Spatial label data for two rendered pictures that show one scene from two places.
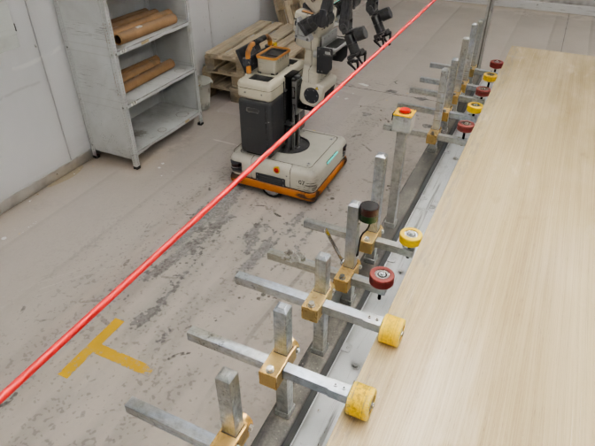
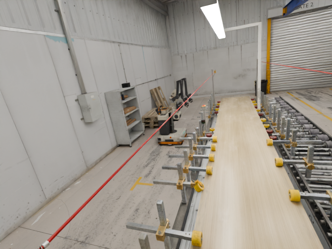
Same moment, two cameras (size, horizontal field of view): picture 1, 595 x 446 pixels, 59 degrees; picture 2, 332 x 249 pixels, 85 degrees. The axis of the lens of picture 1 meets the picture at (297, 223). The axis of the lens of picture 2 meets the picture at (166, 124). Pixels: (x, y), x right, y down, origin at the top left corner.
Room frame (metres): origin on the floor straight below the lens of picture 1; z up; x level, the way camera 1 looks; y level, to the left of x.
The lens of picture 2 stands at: (-1.19, 0.53, 1.96)
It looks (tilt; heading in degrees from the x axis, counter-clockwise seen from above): 18 degrees down; 356
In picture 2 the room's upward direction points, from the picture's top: 9 degrees counter-clockwise
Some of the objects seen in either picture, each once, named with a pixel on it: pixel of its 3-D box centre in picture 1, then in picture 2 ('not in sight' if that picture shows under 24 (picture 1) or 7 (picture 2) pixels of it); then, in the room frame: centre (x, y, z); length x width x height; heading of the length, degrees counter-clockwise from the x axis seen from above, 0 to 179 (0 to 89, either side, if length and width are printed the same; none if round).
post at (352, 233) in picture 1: (350, 260); (201, 134); (1.35, -0.18, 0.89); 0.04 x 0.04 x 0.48; 64
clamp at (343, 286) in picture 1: (348, 273); not in sight; (1.33, -0.17, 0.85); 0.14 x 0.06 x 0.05; 154
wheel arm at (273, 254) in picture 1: (325, 271); not in sight; (1.35, -0.09, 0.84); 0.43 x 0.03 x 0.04; 64
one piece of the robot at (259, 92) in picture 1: (277, 101); (167, 120); (3.40, 0.14, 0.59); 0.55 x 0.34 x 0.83; 154
